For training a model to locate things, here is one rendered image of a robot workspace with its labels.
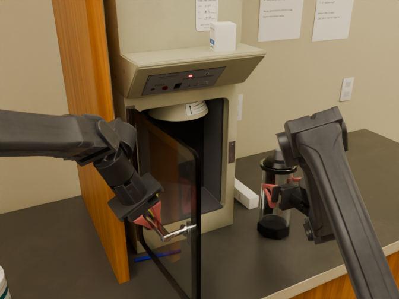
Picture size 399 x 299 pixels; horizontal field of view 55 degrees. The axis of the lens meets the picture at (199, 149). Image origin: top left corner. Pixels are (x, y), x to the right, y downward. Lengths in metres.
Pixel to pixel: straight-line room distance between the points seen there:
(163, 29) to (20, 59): 0.54
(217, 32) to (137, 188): 0.40
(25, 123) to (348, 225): 0.44
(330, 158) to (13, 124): 0.42
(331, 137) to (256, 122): 1.15
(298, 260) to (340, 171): 0.64
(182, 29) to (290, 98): 0.92
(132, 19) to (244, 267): 0.70
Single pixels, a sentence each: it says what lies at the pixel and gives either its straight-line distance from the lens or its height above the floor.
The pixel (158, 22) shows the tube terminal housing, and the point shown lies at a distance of 0.92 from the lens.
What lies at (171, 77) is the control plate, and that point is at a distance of 0.87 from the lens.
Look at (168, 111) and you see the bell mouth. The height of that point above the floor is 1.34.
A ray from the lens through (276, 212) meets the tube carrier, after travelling 1.16.
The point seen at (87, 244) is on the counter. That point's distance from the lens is 1.22.
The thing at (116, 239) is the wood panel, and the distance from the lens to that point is 0.99.
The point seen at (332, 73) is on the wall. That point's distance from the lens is 1.91.
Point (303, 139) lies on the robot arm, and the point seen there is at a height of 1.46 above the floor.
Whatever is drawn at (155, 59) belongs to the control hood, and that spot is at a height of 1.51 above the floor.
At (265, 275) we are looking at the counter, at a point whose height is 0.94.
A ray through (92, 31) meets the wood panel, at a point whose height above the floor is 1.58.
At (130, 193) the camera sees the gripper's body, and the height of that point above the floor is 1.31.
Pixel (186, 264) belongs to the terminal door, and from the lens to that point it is 0.85.
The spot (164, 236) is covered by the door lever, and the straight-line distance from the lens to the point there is 0.77.
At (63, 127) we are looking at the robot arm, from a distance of 0.60.
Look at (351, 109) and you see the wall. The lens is 2.08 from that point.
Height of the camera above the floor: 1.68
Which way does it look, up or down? 25 degrees down
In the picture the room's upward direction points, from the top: straight up
